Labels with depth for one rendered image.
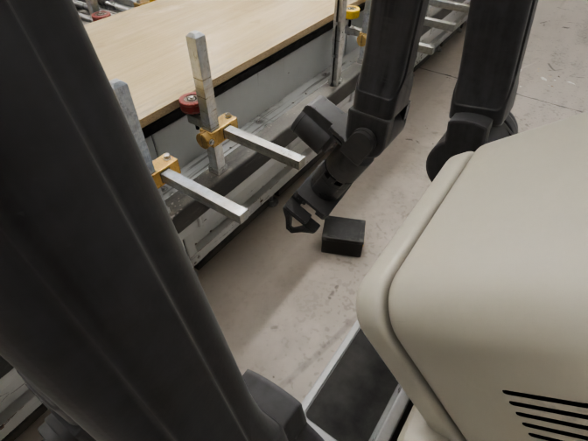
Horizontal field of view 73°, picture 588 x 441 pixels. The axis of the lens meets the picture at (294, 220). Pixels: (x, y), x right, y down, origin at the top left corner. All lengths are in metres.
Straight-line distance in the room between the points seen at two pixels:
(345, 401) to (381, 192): 1.91
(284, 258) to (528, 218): 1.75
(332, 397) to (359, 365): 0.05
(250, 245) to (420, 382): 1.77
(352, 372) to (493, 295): 0.34
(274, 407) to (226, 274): 1.70
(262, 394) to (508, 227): 0.16
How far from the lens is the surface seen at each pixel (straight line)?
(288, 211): 0.64
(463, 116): 0.47
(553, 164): 0.28
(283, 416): 0.23
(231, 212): 0.97
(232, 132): 1.23
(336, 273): 1.90
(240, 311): 1.79
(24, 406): 1.69
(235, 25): 1.86
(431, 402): 0.29
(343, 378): 0.52
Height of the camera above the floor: 1.52
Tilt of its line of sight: 46 degrees down
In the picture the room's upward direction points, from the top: straight up
